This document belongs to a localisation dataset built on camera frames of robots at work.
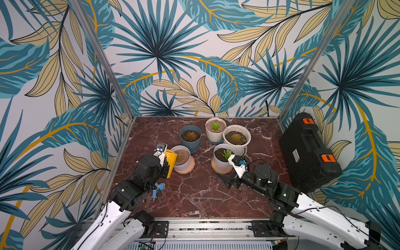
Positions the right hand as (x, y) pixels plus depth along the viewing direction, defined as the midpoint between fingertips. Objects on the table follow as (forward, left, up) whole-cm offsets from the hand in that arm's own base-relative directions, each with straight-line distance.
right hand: (224, 164), depth 68 cm
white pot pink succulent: (+9, +19, -13) cm, 24 cm away
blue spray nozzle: (-1, +32, -21) cm, 38 cm away
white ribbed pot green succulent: (+32, 0, -13) cm, 35 cm away
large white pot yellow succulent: (+26, -13, -13) cm, 32 cm away
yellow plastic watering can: (+6, +24, -2) cm, 25 cm away
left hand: (+4, +28, -1) cm, 28 cm away
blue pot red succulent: (+26, +16, -13) cm, 34 cm away
